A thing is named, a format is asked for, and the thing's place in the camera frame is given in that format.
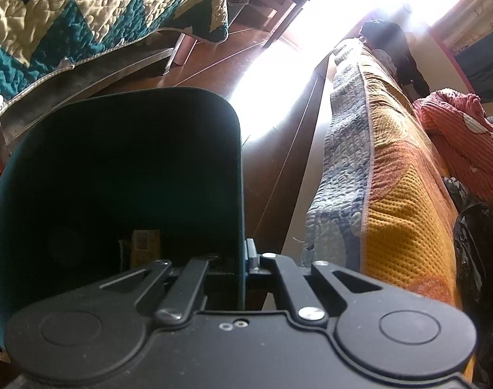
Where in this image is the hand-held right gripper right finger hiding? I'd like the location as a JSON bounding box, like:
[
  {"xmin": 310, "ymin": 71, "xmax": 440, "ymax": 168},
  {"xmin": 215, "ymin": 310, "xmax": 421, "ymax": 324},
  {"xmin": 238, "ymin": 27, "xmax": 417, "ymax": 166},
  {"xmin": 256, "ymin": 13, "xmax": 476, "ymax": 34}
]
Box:
[{"xmin": 245, "ymin": 238, "xmax": 384, "ymax": 327}]

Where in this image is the black plastic bag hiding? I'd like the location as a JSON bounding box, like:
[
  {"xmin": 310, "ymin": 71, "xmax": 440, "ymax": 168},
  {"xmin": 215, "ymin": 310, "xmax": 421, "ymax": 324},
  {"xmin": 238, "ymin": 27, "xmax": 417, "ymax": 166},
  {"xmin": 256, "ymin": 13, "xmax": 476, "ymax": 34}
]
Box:
[{"xmin": 444, "ymin": 176, "xmax": 493, "ymax": 389}]

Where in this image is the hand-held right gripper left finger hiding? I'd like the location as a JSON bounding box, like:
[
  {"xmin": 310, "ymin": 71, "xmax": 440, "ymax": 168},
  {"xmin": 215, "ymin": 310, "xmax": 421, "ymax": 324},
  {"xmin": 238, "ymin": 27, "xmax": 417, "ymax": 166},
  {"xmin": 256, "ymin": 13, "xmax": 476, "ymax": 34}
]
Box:
[{"xmin": 98, "ymin": 253, "xmax": 222, "ymax": 326}]

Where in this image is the metal bed frame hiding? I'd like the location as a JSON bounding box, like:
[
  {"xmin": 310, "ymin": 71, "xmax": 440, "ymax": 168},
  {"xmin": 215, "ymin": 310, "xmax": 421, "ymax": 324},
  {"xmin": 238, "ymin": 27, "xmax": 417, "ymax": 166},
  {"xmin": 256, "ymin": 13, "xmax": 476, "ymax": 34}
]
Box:
[{"xmin": 0, "ymin": 28, "xmax": 199, "ymax": 163}]

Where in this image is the yellow packet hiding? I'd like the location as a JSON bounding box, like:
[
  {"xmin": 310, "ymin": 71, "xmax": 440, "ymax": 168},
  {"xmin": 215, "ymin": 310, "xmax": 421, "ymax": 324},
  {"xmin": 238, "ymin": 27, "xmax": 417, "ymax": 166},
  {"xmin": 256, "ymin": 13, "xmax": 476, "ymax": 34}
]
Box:
[{"xmin": 131, "ymin": 229, "xmax": 162, "ymax": 269}]

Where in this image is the teal and cream zigzag quilt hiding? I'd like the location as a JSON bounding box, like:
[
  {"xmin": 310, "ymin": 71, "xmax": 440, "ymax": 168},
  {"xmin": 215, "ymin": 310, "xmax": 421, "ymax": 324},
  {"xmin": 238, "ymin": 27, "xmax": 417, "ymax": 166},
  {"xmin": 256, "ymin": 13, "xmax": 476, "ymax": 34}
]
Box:
[{"xmin": 0, "ymin": 0, "xmax": 230, "ymax": 124}]

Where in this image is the orange and yellow blanket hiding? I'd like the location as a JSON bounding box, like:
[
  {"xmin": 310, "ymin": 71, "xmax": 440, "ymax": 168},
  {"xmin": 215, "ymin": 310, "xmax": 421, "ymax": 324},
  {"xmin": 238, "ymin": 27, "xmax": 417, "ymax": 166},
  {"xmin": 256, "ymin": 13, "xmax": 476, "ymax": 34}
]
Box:
[{"xmin": 359, "ymin": 42, "xmax": 479, "ymax": 386}]

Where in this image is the pink striped blanket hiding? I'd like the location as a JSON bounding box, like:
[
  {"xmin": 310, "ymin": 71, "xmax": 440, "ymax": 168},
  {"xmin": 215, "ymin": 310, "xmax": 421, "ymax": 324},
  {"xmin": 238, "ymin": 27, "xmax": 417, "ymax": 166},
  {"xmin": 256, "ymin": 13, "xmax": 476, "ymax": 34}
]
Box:
[{"xmin": 412, "ymin": 91, "xmax": 493, "ymax": 220}]

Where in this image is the dark teal curtain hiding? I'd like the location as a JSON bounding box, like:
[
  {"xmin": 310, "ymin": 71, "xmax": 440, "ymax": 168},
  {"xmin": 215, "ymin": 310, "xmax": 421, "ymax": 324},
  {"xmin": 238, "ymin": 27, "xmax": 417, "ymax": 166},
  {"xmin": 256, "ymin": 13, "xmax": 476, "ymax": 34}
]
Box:
[{"xmin": 453, "ymin": 36, "xmax": 493, "ymax": 104}]

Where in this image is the blue and grey quilt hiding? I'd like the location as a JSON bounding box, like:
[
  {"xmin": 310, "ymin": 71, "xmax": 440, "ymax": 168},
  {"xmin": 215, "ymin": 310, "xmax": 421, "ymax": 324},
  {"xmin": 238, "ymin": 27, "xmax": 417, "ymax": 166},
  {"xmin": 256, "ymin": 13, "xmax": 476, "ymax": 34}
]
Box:
[{"xmin": 305, "ymin": 38, "xmax": 373, "ymax": 269}]

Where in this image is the black garment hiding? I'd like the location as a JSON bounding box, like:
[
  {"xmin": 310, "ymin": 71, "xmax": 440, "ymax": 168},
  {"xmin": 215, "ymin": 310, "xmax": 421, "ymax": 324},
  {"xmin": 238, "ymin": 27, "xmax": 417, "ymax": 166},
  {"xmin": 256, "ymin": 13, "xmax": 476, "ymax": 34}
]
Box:
[{"xmin": 360, "ymin": 20, "xmax": 432, "ymax": 99}]

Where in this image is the teal plastic trash bin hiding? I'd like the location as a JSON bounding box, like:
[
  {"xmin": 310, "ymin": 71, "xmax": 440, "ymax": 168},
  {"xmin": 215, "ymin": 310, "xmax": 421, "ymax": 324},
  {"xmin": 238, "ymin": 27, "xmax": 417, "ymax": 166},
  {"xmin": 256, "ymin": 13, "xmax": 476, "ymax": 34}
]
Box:
[{"xmin": 0, "ymin": 87, "xmax": 247, "ymax": 345}]

